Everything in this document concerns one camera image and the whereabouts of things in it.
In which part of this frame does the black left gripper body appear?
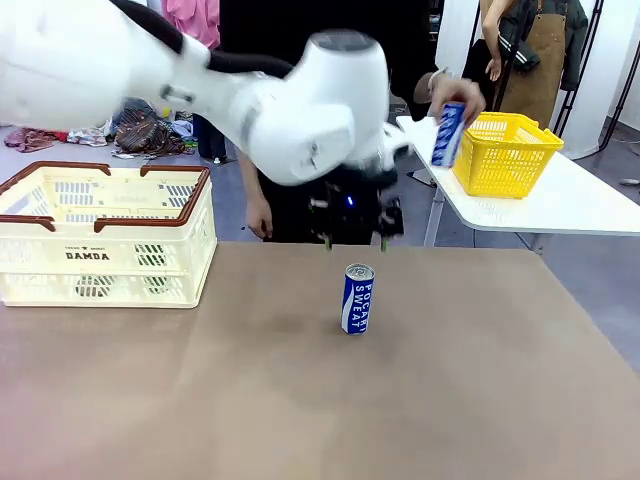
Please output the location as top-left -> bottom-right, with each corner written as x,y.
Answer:
322,169 -> 386,239

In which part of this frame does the blue Pocari Sweat can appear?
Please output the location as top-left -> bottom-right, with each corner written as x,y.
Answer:
430,101 -> 469,169
340,263 -> 376,337

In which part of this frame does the person's left forearm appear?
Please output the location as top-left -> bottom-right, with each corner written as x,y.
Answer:
412,72 -> 439,104

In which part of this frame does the person's right forearm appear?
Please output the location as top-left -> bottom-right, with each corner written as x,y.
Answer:
238,149 -> 269,206

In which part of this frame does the yellow plastic basket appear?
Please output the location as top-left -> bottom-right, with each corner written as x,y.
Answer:
452,111 -> 565,200

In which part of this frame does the person's right hand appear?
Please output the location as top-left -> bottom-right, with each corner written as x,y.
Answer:
246,199 -> 275,240

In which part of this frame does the person's left hand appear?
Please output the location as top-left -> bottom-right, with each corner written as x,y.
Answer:
427,74 -> 487,122

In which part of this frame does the white side table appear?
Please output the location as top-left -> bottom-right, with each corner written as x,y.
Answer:
396,114 -> 640,237

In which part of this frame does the person torso in black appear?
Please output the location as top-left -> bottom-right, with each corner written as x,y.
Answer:
218,0 -> 446,245

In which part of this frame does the pile of colourful clothes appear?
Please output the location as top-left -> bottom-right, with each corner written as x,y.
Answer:
4,97 -> 197,160

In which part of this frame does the black tripod stand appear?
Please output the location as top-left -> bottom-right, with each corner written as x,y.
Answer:
597,0 -> 640,151
551,0 -> 604,139

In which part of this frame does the background person in pink top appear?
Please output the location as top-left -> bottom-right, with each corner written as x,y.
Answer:
166,0 -> 221,50

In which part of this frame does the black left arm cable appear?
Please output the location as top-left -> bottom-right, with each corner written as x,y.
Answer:
108,0 -> 296,81

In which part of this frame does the cream basket with brown handles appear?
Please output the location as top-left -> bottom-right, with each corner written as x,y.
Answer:
0,160 -> 219,308

